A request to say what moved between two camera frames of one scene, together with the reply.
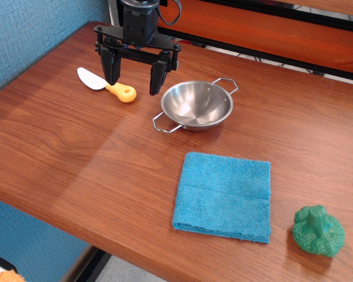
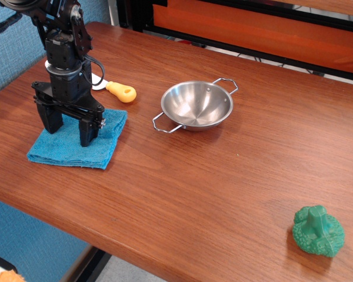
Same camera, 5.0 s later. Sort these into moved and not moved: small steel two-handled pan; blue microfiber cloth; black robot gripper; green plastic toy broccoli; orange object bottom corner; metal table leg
Moved: black robot gripper; blue microfiber cloth
Not moved: small steel two-handled pan; metal table leg; orange object bottom corner; green plastic toy broccoli
